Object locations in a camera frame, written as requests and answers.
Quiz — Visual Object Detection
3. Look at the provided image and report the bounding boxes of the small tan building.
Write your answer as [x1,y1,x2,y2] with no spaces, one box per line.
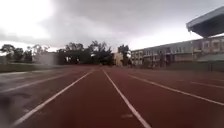
[113,52,124,67]

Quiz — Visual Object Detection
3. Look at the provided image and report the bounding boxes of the tall tree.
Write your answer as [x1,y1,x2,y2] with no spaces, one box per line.
[117,43,132,67]

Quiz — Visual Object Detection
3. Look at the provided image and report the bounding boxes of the row of trees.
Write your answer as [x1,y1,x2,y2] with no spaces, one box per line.
[0,40,114,66]

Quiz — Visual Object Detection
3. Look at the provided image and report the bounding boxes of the dark low building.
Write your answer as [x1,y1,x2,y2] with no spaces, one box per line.
[54,50,113,66]

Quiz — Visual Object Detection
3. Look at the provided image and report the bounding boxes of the white lane lines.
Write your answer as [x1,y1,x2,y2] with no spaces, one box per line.
[0,68,224,128]

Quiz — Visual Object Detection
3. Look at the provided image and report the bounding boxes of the red running track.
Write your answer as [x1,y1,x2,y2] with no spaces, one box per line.
[0,65,224,128]

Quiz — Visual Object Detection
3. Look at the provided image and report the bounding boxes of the long multi-storey building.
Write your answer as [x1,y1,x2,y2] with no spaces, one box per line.
[130,34,224,68]

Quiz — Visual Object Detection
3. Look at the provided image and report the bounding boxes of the grass strip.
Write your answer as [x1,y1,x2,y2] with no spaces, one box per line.
[0,62,68,74]

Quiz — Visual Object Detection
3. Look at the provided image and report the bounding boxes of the grandstand roof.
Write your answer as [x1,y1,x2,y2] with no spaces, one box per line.
[185,5,224,39]

